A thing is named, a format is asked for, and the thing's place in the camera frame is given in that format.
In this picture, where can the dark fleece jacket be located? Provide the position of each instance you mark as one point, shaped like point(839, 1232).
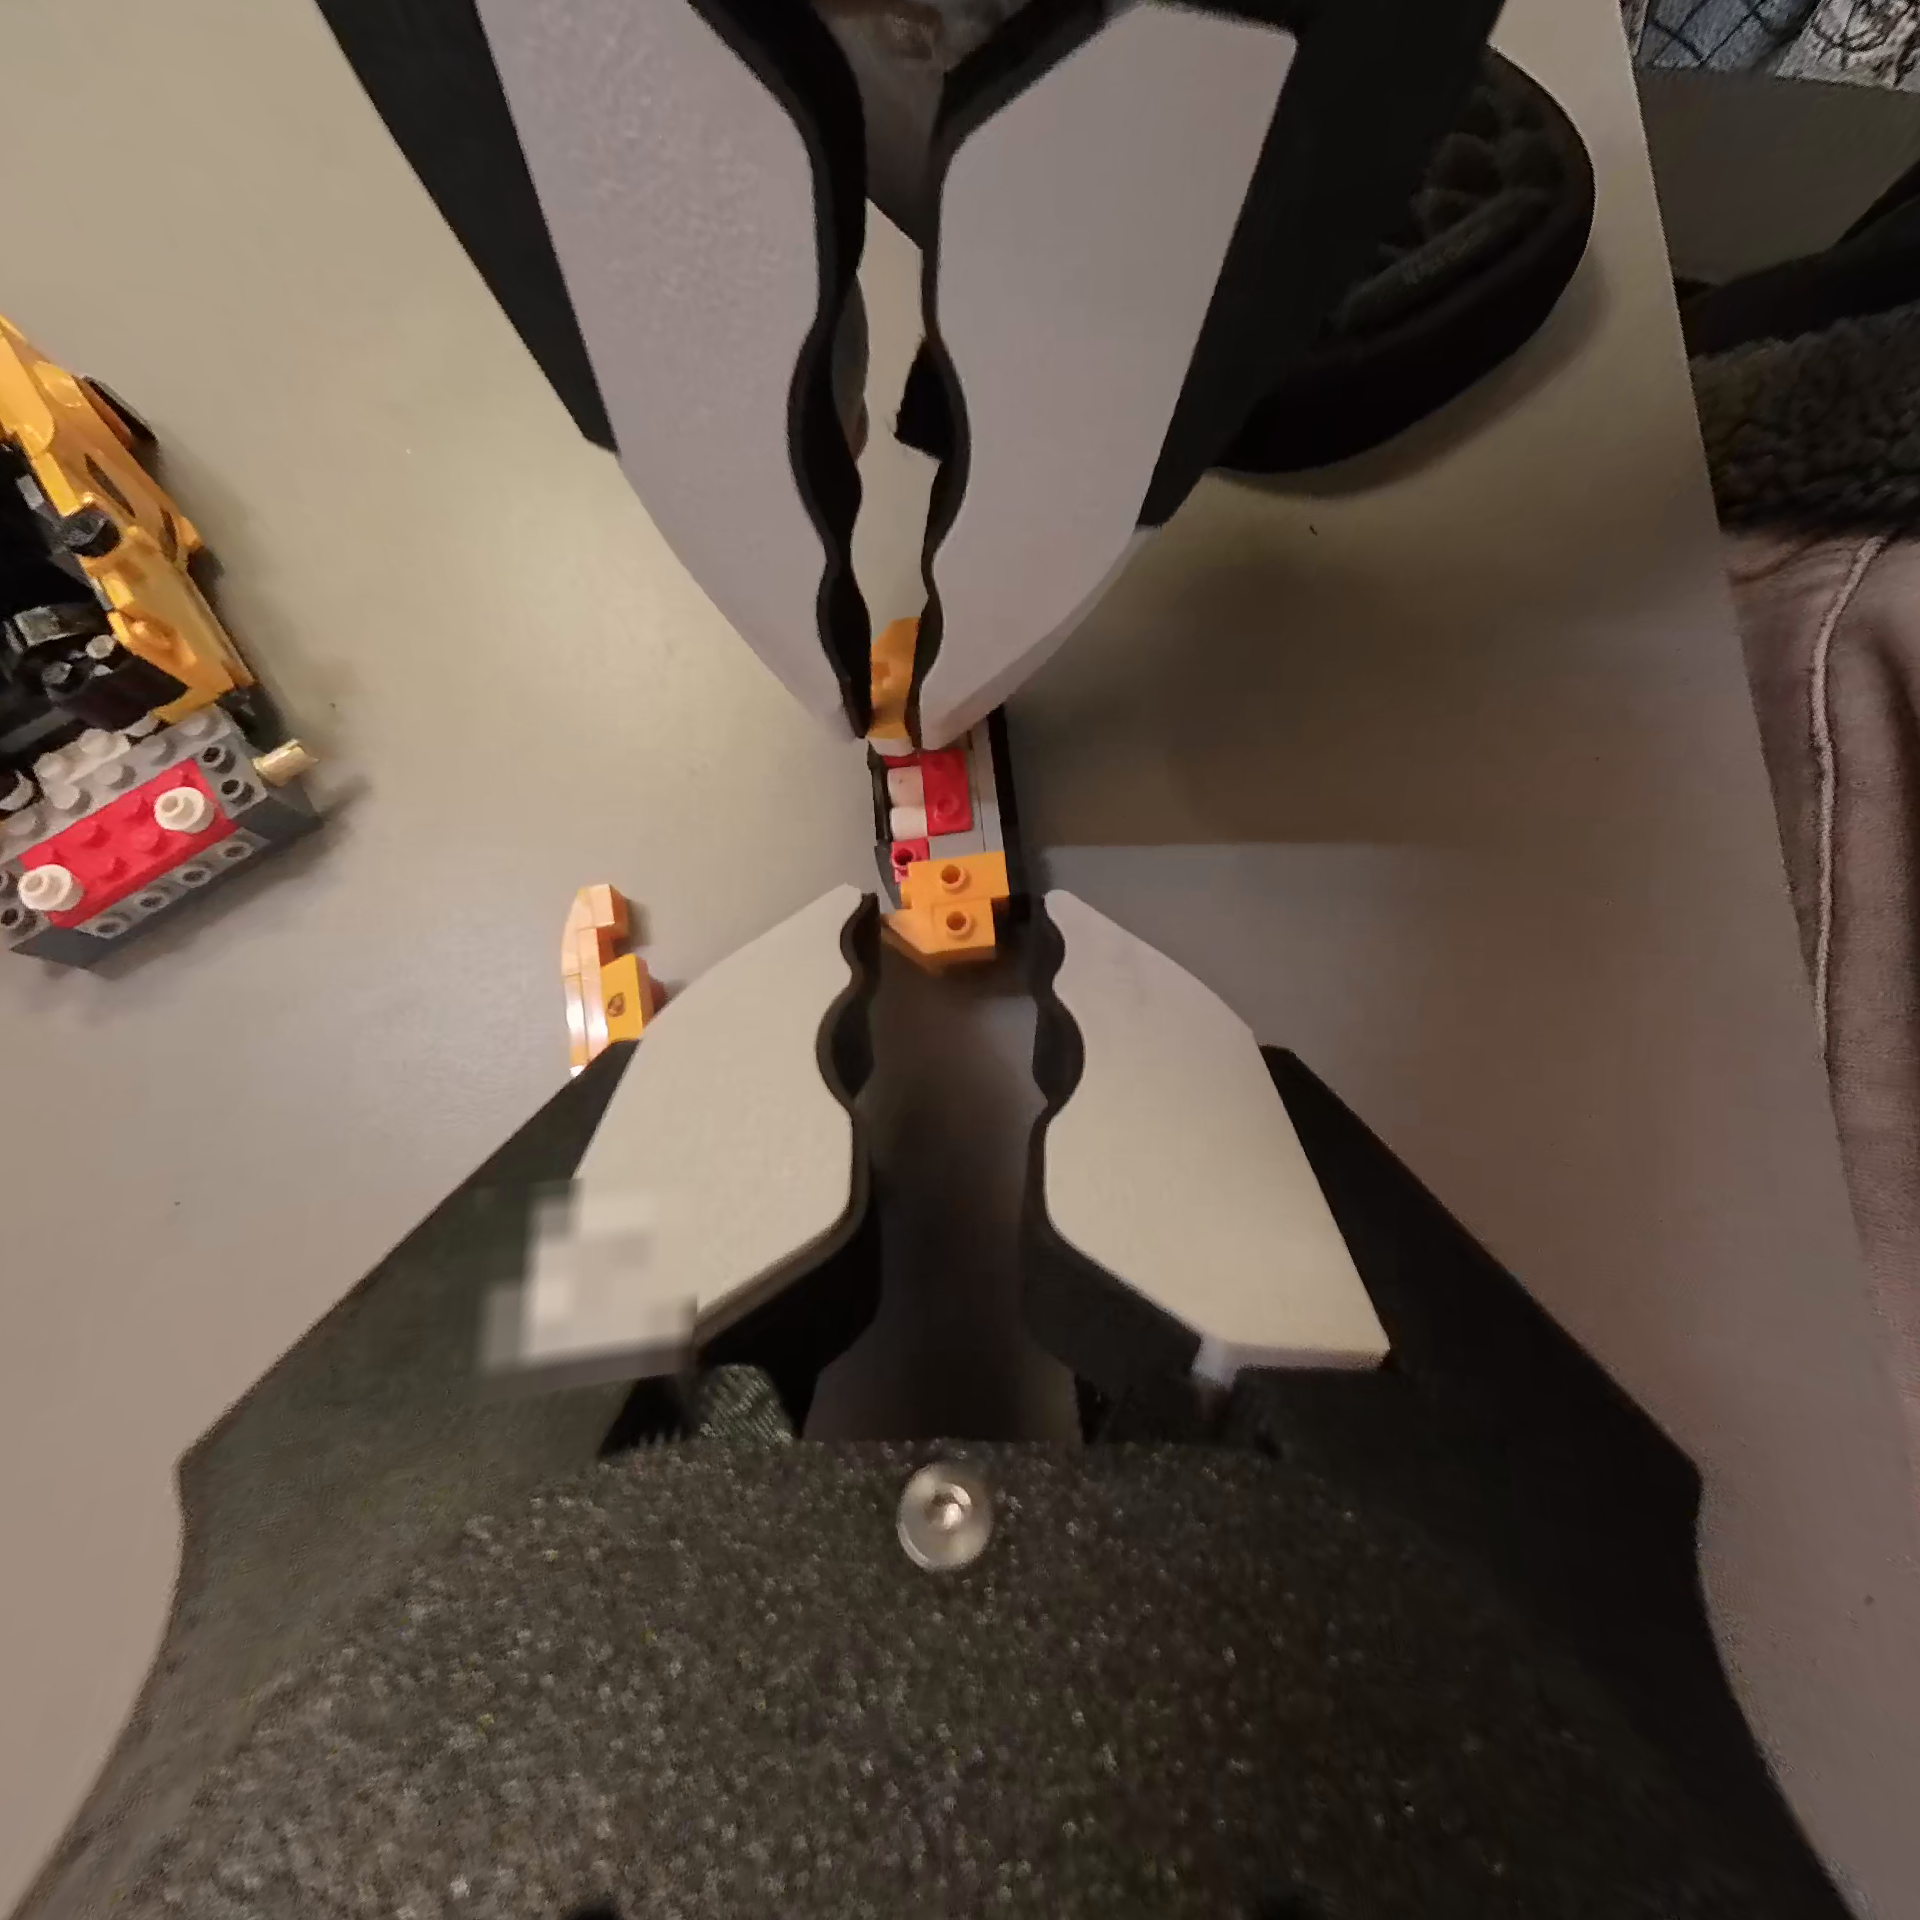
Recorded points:
point(1817, 391)

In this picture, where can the orange arch lego piece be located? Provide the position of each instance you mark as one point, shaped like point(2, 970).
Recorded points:
point(603, 975)

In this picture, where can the orange red grey lego assembly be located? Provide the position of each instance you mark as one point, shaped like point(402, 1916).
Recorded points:
point(957, 871)

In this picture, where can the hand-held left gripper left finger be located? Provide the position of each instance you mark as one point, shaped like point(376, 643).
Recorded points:
point(739, 1111)

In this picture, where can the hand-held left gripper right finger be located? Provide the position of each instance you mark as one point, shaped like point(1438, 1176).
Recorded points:
point(1202, 1184)

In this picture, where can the plaid cloth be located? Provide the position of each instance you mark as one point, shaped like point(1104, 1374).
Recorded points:
point(1771, 32)

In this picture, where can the yellow lego car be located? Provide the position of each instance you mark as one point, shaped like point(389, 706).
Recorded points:
point(120, 693)

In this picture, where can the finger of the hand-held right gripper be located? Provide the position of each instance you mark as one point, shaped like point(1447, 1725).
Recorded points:
point(676, 302)
point(1098, 332)

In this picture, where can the beige garment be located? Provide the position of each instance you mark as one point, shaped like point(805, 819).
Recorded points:
point(1847, 871)

